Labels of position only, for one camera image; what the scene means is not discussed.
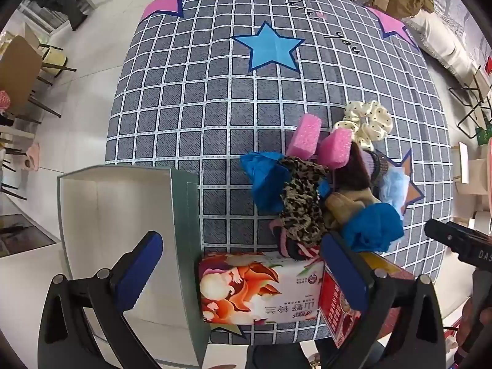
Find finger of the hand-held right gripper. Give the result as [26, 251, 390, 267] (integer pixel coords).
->
[424, 218, 464, 248]

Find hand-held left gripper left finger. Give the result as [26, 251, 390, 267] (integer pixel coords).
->
[38, 231, 164, 369]

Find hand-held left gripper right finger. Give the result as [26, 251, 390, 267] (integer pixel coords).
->
[319, 232, 448, 369]

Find light blue fluffy cover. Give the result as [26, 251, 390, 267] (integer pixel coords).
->
[380, 167, 409, 220]

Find white cardboard box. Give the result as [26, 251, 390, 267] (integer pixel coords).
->
[57, 165, 210, 367]

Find leopard print scrunchie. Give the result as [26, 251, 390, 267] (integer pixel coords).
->
[277, 157, 330, 246]

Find purple striped knit piece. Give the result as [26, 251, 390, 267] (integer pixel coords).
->
[359, 150, 393, 185]

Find cream polka dot scrunchie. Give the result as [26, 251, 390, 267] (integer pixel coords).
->
[332, 100, 393, 151]

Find pink foam sponge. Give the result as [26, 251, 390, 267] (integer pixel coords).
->
[288, 114, 322, 159]
[316, 128, 353, 169]

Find person's right hand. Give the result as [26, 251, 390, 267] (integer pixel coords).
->
[460, 299, 481, 354]

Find red printed packet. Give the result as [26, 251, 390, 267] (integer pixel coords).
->
[320, 259, 364, 348]

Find blue crumpled cloth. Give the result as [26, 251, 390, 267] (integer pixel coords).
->
[340, 202, 404, 253]
[241, 152, 293, 212]

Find beige cloth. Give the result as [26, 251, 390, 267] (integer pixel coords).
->
[323, 190, 379, 231]

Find floral tissue pack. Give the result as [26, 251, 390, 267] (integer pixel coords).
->
[199, 252, 327, 325]

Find dark brown cloth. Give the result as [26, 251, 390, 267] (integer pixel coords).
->
[332, 144, 379, 200]

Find person's jeans leg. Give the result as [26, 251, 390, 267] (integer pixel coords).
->
[246, 344, 321, 369]

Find black metal folding rack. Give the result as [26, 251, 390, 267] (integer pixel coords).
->
[450, 65, 492, 139]

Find pink slippers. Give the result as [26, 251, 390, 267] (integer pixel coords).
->
[21, 142, 41, 172]

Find checked star-print cloth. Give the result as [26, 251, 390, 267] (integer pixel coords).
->
[105, 0, 452, 344]

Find white cushion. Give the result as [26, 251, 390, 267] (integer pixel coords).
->
[403, 8, 485, 81]

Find tan dining chair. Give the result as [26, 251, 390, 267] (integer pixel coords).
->
[0, 34, 62, 124]

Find pink striped hair tie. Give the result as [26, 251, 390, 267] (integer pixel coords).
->
[269, 219, 321, 260]

